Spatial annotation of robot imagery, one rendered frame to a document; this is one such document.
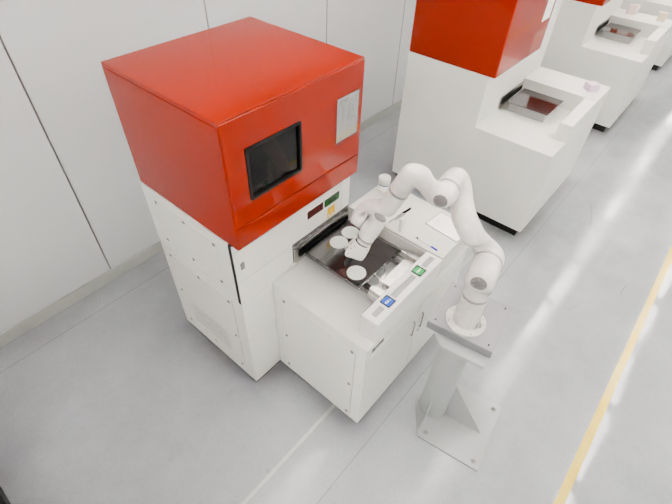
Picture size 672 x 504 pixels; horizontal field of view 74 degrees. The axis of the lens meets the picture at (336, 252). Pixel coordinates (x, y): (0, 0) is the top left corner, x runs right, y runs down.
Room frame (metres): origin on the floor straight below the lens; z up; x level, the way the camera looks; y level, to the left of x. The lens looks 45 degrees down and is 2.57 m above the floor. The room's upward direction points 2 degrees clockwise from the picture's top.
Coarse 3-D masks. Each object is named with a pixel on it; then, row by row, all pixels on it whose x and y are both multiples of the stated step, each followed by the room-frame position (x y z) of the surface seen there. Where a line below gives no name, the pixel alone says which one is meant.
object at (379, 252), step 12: (324, 240) 1.78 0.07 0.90; (348, 240) 1.78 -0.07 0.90; (312, 252) 1.68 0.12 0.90; (324, 252) 1.68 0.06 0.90; (336, 252) 1.69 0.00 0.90; (372, 252) 1.70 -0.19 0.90; (384, 252) 1.70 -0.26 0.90; (324, 264) 1.60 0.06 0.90; (336, 264) 1.60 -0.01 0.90; (360, 264) 1.60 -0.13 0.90; (372, 264) 1.61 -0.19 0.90
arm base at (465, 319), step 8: (464, 304) 1.26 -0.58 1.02; (472, 304) 1.24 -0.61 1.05; (448, 312) 1.33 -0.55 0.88; (456, 312) 1.29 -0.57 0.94; (464, 312) 1.25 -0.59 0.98; (472, 312) 1.24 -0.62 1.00; (480, 312) 1.24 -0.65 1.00; (448, 320) 1.28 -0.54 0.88; (456, 320) 1.27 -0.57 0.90; (464, 320) 1.24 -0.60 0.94; (472, 320) 1.24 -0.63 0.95; (480, 320) 1.29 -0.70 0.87; (456, 328) 1.24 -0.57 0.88; (464, 328) 1.24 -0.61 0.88; (472, 328) 1.24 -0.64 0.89; (480, 328) 1.25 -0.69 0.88; (464, 336) 1.20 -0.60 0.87; (472, 336) 1.20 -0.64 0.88
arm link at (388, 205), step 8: (368, 200) 1.58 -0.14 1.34; (376, 200) 1.56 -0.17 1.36; (384, 200) 1.50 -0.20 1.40; (392, 200) 1.48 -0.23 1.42; (400, 200) 1.47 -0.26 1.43; (360, 208) 1.55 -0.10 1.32; (368, 208) 1.53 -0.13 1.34; (376, 208) 1.51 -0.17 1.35; (384, 208) 1.49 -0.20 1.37; (392, 208) 1.48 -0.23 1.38; (352, 216) 1.56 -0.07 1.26; (360, 216) 1.55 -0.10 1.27; (360, 224) 1.54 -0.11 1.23
